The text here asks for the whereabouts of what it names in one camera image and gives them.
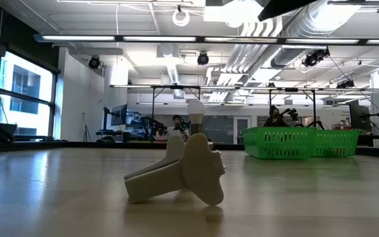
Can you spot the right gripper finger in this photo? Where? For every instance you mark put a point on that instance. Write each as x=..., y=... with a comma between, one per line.
x=285, y=6

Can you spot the green plastic basket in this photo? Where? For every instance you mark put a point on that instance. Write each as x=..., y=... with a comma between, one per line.
x=337, y=143
x=275, y=143

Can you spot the person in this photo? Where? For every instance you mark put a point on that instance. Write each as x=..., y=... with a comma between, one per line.
x=274, y=116
x=177, y=122

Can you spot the thin black tripod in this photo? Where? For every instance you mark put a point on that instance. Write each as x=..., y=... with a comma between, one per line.
x=85, y=125

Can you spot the black desk monitor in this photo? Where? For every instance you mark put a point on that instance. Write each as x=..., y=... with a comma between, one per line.
x=359, y=115

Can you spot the black ceiling spotlight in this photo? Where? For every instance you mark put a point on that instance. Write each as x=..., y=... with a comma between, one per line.
x=203, y=58
x=94, y=62
x=314, y=57
x=345, y=84

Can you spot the black aluminium table frame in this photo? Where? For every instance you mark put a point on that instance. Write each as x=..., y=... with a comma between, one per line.
x=127, y=145

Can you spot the dark tilted panel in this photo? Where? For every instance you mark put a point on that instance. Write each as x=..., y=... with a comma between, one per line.
x=7, y=130

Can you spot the small red box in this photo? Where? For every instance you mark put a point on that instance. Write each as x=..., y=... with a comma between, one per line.
x=341, y=126

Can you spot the black background robot arm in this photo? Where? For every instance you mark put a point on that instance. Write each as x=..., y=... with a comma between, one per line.
x=153, y=123

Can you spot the white light bulb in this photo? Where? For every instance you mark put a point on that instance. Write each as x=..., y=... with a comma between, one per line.
x=195, y=110

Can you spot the black background rig frame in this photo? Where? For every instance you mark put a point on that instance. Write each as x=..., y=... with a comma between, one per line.
x=270, y=98
x=153, y=108

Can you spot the black monitor on arm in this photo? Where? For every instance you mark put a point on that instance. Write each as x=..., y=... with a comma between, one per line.
x=120, y=115

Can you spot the overhead LED light bar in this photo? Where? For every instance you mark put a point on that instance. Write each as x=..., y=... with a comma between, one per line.
x=77, y=38

